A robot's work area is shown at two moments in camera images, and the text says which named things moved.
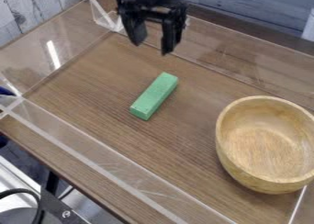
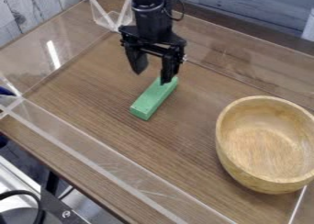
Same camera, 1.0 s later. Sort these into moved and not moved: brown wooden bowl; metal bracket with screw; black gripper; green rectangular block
Moved: black gripper
Not moved: brown wooden bowl; green rectangular block; metal bracket with screw
